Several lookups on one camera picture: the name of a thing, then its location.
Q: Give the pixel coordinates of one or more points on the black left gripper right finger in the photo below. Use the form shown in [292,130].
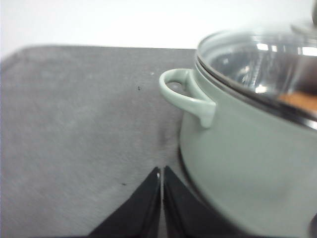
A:
[184,215]

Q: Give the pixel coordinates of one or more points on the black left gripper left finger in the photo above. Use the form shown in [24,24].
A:
[139,215]

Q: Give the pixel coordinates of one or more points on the glass steamer lid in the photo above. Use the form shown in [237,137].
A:
[276,65]

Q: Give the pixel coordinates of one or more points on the green electric steamer pot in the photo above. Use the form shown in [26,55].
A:
[250,172]

